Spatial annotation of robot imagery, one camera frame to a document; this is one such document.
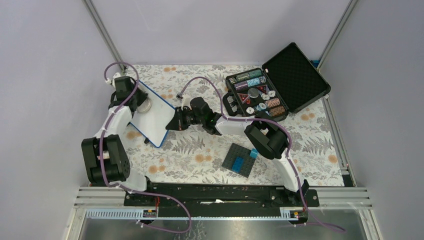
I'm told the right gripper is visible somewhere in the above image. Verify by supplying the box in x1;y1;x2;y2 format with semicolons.
166;107;205;133

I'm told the grey mesh sponge eraser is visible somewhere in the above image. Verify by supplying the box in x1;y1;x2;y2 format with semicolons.
136;98;152;114

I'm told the blue framed whiteboard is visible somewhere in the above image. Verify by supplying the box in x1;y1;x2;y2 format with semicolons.
130;81;175;148

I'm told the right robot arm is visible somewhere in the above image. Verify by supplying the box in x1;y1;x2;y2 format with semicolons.
165;97;309;206

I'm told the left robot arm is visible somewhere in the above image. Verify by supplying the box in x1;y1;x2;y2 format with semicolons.
81;76;148;187

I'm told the dark blue lego brick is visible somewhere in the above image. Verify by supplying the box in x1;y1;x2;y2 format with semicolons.
231;156;244;174

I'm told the light blue lego brick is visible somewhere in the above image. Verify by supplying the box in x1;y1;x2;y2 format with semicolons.
249;148;259;159

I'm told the black poker chip case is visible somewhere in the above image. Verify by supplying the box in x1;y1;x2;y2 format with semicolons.
222;42;331;121

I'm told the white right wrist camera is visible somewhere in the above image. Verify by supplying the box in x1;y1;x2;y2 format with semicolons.
181;96;192;110

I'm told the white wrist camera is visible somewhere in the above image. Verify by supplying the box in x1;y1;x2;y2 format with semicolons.
105;72;123;89
181;96;192;110

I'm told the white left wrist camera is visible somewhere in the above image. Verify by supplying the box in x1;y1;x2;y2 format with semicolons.
105;72;123;89

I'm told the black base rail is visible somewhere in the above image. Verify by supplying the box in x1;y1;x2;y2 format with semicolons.
123;182;320;218

